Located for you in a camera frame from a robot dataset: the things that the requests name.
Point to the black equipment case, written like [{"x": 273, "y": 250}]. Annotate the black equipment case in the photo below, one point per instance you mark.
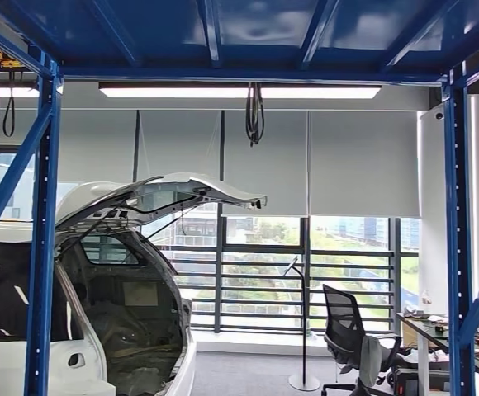
[{"x": 406, "y": 382}]

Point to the grey window railing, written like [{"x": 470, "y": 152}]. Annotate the grey window railing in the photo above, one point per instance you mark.
[{"x": 347, "y": 253}]

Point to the blue steel shelf rack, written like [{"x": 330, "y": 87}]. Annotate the blue steel shelf rack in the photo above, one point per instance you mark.
[{"x": 239, "y": 74}]

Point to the black pole floor stand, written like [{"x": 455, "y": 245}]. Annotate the black pole floor stand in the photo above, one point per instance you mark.
[{"x": 304, "y": 382}]

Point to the small black device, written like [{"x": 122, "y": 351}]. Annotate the small black device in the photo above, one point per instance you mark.
[{"x": 439, "y": 329}]

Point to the grey cloth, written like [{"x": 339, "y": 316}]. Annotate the grey cloth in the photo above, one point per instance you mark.
[{"x": 369, "y": 361}]

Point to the white car body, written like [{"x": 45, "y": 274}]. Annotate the white car body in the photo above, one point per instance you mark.
[{"x": 0, "y": 371}]

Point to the long white ceiling lamp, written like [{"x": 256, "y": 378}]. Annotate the long white ceiling lamp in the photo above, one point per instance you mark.
[
  {"x": 161, "y": 92},
  {"x": 26, "y": 93}
]

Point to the white car tailgate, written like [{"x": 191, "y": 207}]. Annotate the white car tailgate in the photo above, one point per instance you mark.
[{"x": 206, "y": 188}]

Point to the dark top desk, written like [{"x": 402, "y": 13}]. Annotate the dark top desk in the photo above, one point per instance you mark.
[{"x": 425, "y": 328}]

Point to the grey roller blind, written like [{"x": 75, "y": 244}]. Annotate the grey roller blind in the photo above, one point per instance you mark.
[
  {"x": 363, "y": 164},
  {"x": 94, "y": 147},
  {"x": 177, "y": 147},
  {"x": 280, "y": 164},
  {"x": 4, "y": 128}
]

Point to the white dome security camera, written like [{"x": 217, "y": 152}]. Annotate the white dome security camera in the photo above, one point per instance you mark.
[{"x": 439, "y": 116}]

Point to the black mesh office chair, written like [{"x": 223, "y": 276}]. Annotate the black mesh office chair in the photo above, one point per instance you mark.
[{"x": 341, "y": 320}]

